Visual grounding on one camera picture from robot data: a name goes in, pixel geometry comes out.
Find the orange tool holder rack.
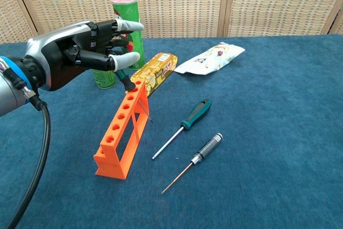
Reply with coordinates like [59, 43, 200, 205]
[93, 79, 150, 180]

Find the blue felt table mat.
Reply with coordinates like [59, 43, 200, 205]
[0, 33, 343, 229]

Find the teal handled screwdriver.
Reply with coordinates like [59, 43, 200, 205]
[152, 99, 212, 161]

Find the gold snack package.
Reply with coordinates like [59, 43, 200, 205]
[130, 52, 178, 98]

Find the white snack bag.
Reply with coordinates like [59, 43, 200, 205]
[173, 41, 246, 76]

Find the green chips tube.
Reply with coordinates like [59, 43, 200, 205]
[111, 0, 146, 71]

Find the silver black precision screwdriver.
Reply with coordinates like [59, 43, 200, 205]
[161, 132, 223, 195]

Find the green drink can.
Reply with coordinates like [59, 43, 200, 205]
[91, 67, 117, 90]

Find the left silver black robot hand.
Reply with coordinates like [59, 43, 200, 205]
[25, 19, 145, 92]

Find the small green black screwdriver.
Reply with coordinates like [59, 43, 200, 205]
[112, 68, 154, 124]

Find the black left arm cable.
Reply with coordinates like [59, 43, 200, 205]
[6, 89, 51, 229]

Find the woven wooden folding screen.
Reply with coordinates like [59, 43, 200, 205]
[0, 0, 343, 44]

